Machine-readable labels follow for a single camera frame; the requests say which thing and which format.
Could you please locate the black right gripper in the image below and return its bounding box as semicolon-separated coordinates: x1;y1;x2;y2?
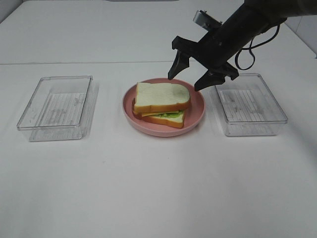
167;0;287;91

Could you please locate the clear plastic left container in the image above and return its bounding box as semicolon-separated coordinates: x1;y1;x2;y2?
16;75;99;142

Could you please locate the yellow cheese slice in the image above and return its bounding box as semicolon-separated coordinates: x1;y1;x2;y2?
141;112;164;117

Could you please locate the clear plastic container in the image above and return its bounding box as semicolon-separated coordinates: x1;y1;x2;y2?
210;73;288;137
16;75;99;142

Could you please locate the pink round plate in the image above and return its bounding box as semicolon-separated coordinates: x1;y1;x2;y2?
122;78;206;137

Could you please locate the bread slice with orange crust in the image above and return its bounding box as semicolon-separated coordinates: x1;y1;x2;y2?
132;111;186;128

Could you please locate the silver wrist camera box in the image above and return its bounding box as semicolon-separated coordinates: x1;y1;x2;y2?
193;10;222;31

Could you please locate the green lettuce leaf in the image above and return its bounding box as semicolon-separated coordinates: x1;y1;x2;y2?
154;111;184;119

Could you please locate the black cable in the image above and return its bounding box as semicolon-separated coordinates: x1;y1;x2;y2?
234;23;282;71

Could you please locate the clear plastic right container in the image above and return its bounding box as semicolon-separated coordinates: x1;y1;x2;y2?
210;73;288;137

